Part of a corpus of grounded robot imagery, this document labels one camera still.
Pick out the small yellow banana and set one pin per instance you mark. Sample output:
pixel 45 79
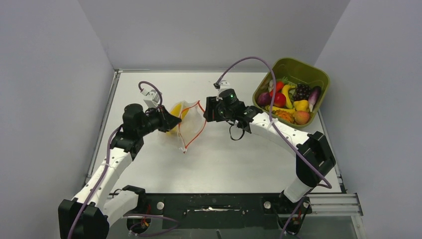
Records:
pixel 285 91

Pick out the yellow banana bunch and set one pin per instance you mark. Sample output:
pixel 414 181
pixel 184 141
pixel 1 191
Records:
pixel 180 110

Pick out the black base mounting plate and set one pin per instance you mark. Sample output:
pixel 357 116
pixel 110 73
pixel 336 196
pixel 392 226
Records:
pixel 269 211

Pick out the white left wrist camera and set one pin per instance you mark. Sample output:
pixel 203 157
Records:
pixel 152 98

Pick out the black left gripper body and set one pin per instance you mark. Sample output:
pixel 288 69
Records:
pixel 156 120

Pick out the green plastic bin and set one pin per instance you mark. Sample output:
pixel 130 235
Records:
pixel 292 72

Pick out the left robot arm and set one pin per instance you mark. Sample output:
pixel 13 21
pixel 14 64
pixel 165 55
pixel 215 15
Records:
pixel 90 213

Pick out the orange carrot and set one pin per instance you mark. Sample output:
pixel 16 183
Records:
pixel 278 86

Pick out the peach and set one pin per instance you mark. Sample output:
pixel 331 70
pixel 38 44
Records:
pixel 301 117

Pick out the aluminium frame rail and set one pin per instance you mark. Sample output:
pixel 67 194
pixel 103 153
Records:
pixel 335 205

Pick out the red apple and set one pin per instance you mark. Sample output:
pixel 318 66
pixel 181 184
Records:
pixel 279 100

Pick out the dark purple grapes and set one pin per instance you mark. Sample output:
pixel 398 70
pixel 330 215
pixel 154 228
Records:
pixel 302 92

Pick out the purple red onion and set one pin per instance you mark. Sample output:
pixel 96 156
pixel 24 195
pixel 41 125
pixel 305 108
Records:
pixel 264 99

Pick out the purple eggplant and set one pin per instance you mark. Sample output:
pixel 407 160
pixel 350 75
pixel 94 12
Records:
pixel 313 97

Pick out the clear zip top bag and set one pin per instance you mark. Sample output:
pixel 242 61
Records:
pixel 192 126

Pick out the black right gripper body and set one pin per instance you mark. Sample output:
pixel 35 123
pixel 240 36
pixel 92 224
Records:
pixel 222 113

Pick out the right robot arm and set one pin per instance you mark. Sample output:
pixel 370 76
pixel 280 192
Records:
pixel 314 158

